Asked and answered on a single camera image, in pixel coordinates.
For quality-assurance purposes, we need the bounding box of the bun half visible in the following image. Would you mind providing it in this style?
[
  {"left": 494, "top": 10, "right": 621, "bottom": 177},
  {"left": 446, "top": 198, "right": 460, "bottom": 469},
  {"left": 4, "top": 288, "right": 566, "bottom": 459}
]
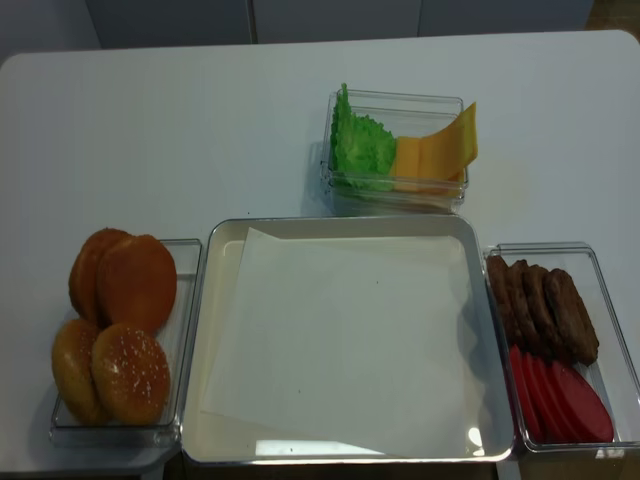
[
  {"left": 68, "top": 228, "right": 130, "bottom": 328},
  {"left": 96, "top": 234, "right": 177, "bottom": 335}
]

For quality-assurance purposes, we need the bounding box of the clear plastic lettuce cheese container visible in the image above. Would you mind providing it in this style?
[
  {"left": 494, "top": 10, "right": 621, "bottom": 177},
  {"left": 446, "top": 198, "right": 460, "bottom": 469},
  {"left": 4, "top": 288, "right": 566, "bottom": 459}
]
[{"left": 320, "top": 86, "right": 470, "bottom": 212}]

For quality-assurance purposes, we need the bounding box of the small yellow cheese slice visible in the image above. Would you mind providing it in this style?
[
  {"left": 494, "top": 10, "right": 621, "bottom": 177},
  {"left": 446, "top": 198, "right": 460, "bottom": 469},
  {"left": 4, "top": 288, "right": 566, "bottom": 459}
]
[{"left": 394, "top": 136, "right": 420, "bottom": 193}]

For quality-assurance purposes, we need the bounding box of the long yellow cheese slice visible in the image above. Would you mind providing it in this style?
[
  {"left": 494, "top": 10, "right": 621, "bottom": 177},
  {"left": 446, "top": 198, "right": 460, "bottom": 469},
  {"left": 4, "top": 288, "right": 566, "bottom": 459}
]
[{"left": 418, "top": 103, "right": 478, "bottom": 180}]

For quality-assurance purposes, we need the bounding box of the green lettuce leaf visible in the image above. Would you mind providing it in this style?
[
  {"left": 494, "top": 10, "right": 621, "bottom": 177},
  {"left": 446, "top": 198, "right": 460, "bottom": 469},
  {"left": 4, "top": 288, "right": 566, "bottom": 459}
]
[{"left": 330, "top": 83, "right": 396, "bottom": 192}]

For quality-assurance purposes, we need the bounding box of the white parchment paper sheet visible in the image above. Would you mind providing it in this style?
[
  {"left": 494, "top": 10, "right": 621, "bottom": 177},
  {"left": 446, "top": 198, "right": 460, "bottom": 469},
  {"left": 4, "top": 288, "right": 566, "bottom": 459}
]
[{"left": 202, "top": 229, "right": 471, "bottom": 458}]

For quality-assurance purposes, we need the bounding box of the clear plastic bun container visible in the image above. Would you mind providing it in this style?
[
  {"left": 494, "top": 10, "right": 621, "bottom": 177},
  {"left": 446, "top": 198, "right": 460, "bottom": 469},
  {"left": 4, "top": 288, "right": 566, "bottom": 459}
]
[{"left": 49, "top": 239, "right": 203, "bottom": 448}]

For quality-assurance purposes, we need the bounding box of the rear brown meat patty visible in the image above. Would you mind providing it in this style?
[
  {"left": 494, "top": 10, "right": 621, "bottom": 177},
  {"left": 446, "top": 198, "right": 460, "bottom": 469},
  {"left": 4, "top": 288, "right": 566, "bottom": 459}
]
[{"left": 486, "top": 255, "right": 524, "bottom": 348}]

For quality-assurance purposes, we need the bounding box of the brown meat patty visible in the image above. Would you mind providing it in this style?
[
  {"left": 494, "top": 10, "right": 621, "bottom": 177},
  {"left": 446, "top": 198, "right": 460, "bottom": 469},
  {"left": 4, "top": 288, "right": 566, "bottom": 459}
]
[
  {"left": 522, "top": 264, "right": 561, "bottom": 360},
  {"left": 486, "top": 255, "right": 524, "bottom": 348},
  {"left": 543, "top": 268, "right": 599, "bottom": 366},
  {"left": 507, "top": 260, "right": 541, "bottom": 354}
]

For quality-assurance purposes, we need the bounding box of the silver metal tray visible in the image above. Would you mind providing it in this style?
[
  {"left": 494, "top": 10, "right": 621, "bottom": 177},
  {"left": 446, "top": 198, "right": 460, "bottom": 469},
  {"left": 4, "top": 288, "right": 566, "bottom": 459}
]
[{"left": 181, "top": 214, "right": 514, "bottom": 465}]

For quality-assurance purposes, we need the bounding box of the front sesame top bun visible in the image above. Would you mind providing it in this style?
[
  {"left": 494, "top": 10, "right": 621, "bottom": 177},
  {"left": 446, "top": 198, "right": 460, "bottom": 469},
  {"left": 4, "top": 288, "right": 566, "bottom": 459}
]
[{"left": 91, "top": 323, "right": 171, "bottom": 426}]

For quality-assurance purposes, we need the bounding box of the sesame bun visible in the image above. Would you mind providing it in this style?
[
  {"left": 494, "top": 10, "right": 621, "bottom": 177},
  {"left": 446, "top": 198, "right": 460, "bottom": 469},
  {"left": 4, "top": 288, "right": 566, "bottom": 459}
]
[
  {"left": 51, "top": 318, "right": 110, "bottom": 426},
  {"left": 91, "top": 323, "right": 171, "bottom": 426}
]

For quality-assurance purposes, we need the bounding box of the rear red tomato slice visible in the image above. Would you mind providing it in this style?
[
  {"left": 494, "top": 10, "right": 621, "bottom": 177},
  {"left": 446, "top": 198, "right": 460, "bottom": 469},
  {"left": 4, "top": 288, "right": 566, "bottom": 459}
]
[{"left": 509, "top": 345, "right": 545, "bottom": 443}]

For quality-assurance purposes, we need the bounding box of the red tomato slice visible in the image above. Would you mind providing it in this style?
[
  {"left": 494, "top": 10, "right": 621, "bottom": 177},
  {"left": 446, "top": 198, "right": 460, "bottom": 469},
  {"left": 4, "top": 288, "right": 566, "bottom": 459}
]
[
  {"left": 522, "top": 353, "right": 555, "bottom": 444},
  {"left": 509, "top": 345, "right": 545, "bottom": 443},
  {"left": 529, "top": 356, "right": 575, "bottom": 443},
  {"left": 547, "top": 362, "right": 614, "bottom": 443}
]

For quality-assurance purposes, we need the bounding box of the front brown meat patty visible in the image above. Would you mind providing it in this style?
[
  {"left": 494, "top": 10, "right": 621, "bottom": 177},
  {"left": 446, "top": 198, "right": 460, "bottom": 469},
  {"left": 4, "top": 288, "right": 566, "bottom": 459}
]
[{"left": 543, "top": 268, "right": 599, "bottom": 366}]

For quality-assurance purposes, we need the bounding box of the rear sesame top bun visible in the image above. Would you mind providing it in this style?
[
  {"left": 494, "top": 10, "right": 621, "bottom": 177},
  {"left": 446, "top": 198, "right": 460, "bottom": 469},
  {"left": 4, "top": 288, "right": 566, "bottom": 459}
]
[{"left": 51, "top": 318, "right": 110, "bottom": 426}]

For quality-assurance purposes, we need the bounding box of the clear plastic patty tomato container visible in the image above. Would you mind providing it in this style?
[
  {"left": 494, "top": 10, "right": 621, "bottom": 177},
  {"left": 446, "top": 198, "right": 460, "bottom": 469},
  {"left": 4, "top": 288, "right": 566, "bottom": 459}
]
[{"left": 483, "top": 242, "right": 639, "bottom": 456}]

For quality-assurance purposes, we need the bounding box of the front red tomato slice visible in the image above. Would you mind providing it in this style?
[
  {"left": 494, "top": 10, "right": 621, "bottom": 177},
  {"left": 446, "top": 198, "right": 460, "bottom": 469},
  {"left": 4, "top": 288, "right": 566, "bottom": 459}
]
[{"left": 547, "top": 362, "right": 614, "bottom": 443}]

